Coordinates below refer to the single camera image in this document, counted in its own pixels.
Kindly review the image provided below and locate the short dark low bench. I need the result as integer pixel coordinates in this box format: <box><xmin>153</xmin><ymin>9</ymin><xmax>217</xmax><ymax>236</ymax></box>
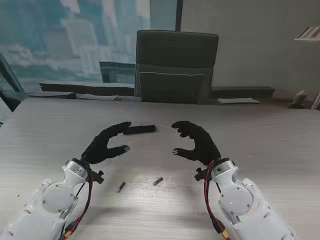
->
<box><xmin>211</xmin><ymin>85</ymin><xmax>276</xmax><ymax>99</ymax></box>

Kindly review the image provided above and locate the beige figurine ornament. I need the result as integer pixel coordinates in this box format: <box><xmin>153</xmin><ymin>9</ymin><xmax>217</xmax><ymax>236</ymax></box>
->
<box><xmin>286</xmin><ymin>89</ymin><xmax>309</xmax><ymax>110</ymax></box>

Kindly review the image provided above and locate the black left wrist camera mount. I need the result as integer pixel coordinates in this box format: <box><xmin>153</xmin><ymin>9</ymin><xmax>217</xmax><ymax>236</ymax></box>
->
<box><xmin>91</xmin><ymin>169</ymin><xmax>105</xmax><ymax>185</ymax></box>

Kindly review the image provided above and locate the red black right arm cable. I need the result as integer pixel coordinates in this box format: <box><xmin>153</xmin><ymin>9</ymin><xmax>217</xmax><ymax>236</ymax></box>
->
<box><xmin>203</xmin><ymin>159</ymin><xmax>230</xmax><ymax>238</ymax></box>

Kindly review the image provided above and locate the dark grey folder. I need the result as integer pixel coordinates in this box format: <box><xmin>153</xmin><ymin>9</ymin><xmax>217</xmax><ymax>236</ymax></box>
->
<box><xmin>28</xmin><ymin>91</ymin><xmax>77</xmax><ymax>100</ymax></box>

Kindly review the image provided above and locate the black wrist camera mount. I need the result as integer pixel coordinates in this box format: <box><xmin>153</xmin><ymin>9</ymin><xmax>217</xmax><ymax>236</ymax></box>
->
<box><xmin>194</xmin><ymin>167</ymin><xmax>208</xmax><ymax>183</ymax></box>
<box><xmin>91</xmin><ymin>169</ymin><xmax>105</xmax><ymax>185</ymax></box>

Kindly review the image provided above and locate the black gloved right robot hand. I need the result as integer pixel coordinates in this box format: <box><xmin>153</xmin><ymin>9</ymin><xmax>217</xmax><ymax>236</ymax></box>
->
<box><xmin>171</xmin><ymin>120</ymin><xmax>222</xmax><ymax>166</ymax></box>

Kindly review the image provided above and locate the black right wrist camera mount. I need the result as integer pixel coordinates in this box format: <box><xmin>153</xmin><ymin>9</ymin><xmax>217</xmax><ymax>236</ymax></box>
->
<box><xmin>194</xmin><ymin>167</ymin><xmax>208</xmax><ymax>183</ymax></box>

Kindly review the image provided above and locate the long dark low bench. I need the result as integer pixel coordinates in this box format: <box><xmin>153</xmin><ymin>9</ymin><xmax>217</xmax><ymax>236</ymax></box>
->
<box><xmin>39</xmin><ymin>79</ymin><xmax>136</xmax><ymax>96</ymax></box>

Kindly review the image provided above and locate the wall shelf with books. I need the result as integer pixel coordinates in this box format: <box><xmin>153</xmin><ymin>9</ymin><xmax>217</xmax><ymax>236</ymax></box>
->
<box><xmin>293</xmin><ymin>26</ymin><xmax>320</xmax><ymax>41</ymax></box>

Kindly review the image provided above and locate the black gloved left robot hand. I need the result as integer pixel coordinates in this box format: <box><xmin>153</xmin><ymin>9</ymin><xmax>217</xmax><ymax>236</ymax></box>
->
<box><xmin>81</xmin><ymin>121</ymin><xmax>133</xmax><ymax>166</ymax></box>

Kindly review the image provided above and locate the white paper sheet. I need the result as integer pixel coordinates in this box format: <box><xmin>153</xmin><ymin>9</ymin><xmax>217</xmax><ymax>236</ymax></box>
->
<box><xmin>216</xmin><ymin>97</ymin><xmax>261</xmax><ymax>105</ymax></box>

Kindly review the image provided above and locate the wooden frame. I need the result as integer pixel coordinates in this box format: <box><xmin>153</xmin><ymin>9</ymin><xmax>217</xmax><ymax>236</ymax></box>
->
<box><xmin>310</xmin><ymin>91</ymin><xmax>320</xmax><ymax>111</ymax></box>

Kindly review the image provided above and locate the slanted dark window frame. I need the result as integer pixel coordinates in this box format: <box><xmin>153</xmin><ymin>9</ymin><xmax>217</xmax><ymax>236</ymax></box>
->
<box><xmin>0</xmin><ymin>51</ymin><xmax>26</xmax><ymax>113</ymax></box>

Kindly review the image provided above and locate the dark office chair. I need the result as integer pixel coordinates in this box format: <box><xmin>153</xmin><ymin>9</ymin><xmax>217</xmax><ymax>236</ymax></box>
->
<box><xmin>134</xmin><ymin>29</ymin><xmax>220</xmax><ymax>105</ymax></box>

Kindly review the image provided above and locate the dark window frame post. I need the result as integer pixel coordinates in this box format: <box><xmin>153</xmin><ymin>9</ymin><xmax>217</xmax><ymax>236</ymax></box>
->
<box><xmin>175</xmin><ymin>0</ymin><xmax>184</xmax><ymax>31</ymax></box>

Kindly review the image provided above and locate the black remote control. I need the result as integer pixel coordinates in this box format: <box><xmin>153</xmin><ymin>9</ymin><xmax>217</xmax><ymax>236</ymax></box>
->
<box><xmin>123</xmin><ymin>124</ymin><xmax>157</xmax><ymax>136</ymax></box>

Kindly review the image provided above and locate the grey paper stack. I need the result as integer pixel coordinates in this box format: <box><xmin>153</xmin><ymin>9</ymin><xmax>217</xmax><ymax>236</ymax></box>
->
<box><xmin>78</xmin><ymin>93</ymin><xmax>123</xmax><ymax>102</ymax></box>

